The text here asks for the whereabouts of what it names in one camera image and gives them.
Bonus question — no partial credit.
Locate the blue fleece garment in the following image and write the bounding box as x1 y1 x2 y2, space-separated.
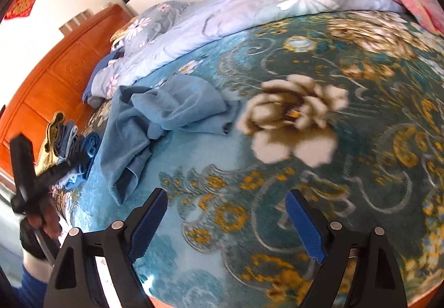
100 74 241 205

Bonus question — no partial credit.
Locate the stack of folded clothes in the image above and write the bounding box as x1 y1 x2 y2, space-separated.
35 111 102 190

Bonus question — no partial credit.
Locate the floral plush bed blanket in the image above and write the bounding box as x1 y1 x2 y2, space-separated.
56 11 443 307

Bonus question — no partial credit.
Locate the grey floral pillow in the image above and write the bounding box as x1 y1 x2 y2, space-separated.
110 1 190 55

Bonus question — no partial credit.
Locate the red paper wall decoration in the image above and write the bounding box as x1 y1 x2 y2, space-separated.
4 0 36 20

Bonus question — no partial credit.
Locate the person's left hand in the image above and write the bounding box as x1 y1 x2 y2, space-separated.
26 197 62 240

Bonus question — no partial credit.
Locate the light blue floral duvet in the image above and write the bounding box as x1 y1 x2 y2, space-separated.
82 0 405 102

